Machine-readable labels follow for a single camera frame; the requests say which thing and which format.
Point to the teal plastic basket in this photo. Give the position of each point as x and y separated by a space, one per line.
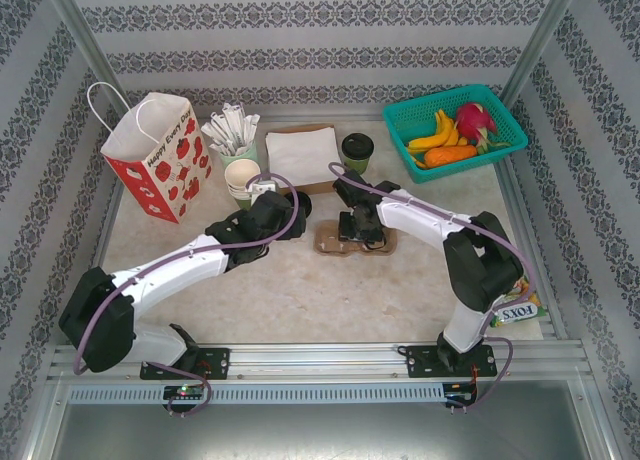
470 160

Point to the green candy bag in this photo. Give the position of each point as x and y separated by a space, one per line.
520 312

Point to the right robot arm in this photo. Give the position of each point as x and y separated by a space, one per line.
420 225

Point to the green paper coffee cup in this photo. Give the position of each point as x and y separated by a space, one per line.
358 166

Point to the pink dragon fruit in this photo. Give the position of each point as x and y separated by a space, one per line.
472 120

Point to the pale green sachet holder cup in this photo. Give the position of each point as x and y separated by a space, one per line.
250 152

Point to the brown cardboard cup carrier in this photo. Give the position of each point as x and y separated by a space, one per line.
327 240

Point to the black coffee cup lid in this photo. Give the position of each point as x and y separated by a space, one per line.
357 145

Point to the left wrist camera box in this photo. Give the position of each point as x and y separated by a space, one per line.
262 186

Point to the orange carrot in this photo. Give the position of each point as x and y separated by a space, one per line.
445 156

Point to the stack of green paper cups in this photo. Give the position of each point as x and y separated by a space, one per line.
240 175

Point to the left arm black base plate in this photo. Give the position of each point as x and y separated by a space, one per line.
217 362

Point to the red printed white paper bag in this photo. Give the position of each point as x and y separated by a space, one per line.
170 170

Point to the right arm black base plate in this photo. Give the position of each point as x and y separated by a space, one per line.
420 362

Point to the aluminium frame post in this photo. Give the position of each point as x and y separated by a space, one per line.
95 55
540 40

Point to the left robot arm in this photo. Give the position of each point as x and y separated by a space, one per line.
165 275

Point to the yellow banana bunch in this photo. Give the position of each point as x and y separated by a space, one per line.
442 130

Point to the small circuit board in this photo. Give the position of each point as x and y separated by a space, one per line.
460 396
185 392

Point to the aluminium mounting rail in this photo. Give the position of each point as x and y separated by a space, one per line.
320 360

